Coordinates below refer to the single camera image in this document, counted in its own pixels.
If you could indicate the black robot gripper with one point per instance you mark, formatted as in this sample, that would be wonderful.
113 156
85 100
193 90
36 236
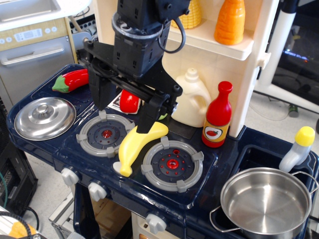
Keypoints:
133 63

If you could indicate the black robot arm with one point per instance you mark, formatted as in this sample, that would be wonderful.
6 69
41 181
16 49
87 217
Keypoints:
149 15

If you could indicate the stainless steel pot lid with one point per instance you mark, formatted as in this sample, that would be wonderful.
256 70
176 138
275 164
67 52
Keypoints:
45 119

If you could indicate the red toy tomato piece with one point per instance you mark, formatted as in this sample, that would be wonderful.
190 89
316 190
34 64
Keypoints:
129 103

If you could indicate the left grey toy burner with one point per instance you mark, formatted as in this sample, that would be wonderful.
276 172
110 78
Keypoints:
102 135

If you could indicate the grey toy burner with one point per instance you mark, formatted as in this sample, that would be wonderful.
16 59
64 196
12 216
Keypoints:
102 135
172 165

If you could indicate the yellow toy banana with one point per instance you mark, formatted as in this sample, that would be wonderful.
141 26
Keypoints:
134 142

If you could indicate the red toy chili pepper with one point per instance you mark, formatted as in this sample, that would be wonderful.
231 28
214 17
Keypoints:
71 81

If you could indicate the cream toy detergent jug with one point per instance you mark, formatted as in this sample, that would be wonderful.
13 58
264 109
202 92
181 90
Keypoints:
192 104

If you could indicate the right grey toy burner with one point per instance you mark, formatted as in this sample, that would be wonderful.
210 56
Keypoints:
172 165

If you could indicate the cream toy kitchen shelf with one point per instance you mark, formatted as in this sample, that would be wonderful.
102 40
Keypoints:
215 62

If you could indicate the red toy ketchup bottle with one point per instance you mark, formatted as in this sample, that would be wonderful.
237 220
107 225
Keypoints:
218 117

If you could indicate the left grey stove knob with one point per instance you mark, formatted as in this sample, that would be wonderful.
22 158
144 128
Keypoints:
69 177

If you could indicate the grey stove knob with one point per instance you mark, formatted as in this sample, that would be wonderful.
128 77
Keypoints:
96 191
155 223
69 177

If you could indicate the middle grey stove knob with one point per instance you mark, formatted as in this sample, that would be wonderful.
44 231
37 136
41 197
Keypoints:
96 191

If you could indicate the navy toy kitchen stove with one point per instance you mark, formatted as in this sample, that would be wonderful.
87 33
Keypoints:
193 214

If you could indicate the yellow toy corn cob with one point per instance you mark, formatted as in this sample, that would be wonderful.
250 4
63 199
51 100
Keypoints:
193 19

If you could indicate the toy steel dishwasher unit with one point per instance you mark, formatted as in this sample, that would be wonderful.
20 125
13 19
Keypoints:
35 42

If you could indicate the orange toy juice bottle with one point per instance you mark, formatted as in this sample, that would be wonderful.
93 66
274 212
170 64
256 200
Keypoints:
230 24

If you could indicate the right grey stove knob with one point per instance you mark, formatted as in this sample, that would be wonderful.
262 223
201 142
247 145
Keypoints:
155 223

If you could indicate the black equipment case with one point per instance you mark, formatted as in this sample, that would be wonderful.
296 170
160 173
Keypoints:
18 182

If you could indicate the grey toy faucet yellow cap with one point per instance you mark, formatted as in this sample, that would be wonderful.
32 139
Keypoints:
300 149

